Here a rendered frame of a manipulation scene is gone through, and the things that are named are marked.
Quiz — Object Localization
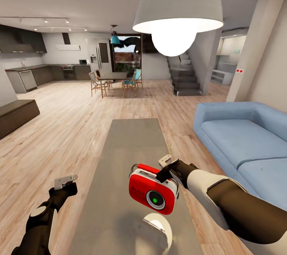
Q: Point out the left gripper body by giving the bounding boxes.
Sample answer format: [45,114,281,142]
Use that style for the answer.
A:
[49,182,78,203]

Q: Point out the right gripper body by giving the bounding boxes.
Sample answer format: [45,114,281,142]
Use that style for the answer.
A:
[156,166,171,183]

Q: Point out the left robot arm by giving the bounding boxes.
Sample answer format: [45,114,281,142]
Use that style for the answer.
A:
[11,174,79,255]

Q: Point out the radio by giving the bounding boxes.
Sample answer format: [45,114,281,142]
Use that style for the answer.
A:
[129,164,179,215]

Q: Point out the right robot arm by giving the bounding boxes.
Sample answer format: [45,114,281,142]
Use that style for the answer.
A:
[156,154,287,255]

